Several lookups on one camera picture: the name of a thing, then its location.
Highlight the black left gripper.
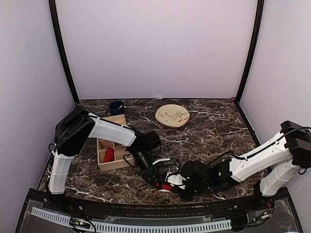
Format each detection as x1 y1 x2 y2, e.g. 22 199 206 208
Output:
130 149 162 189

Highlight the red santa sock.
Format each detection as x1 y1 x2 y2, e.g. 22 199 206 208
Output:
103 147 115 163

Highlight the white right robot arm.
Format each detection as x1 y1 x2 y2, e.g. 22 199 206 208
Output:
165 121 311 211

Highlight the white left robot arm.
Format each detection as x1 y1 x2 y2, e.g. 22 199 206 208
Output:
47 107 173 212

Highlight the round beige woven mat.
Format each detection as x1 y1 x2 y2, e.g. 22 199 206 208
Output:
155 104 190 128

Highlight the wooden compartment tray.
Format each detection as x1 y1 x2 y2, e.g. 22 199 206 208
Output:
96 114 135 172

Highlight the dark blue mug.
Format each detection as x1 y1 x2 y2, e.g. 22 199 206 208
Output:
105 100 125 117

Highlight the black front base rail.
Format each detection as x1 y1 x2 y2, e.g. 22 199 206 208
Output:
64 197 257 216

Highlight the white slotted cable duct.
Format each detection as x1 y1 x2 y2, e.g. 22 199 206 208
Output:
31 206 232 233

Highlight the black right frame post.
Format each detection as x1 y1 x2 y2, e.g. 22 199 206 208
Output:
235 0 264 104

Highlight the black frame post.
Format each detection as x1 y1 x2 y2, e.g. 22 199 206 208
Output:
48 0 80 105
235 0 264 104

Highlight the black left frame post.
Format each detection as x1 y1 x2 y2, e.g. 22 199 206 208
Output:
48 0 80 105

